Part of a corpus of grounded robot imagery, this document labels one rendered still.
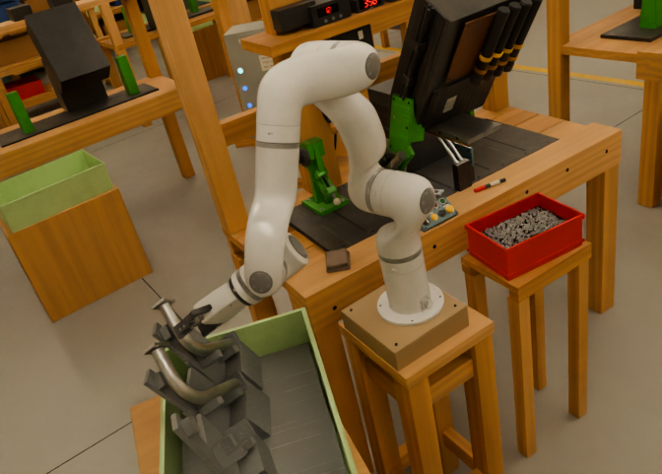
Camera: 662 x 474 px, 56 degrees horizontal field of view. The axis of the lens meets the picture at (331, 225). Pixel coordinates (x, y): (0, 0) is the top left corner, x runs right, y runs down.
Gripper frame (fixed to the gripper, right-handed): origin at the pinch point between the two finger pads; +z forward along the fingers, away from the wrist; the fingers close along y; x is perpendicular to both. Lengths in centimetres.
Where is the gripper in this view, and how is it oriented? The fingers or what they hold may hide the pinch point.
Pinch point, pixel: (192, 330)
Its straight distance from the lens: 144.8
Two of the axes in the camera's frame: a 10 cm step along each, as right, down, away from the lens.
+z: -7.6, 6.0, 2.4
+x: 5.3, 7.9, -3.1
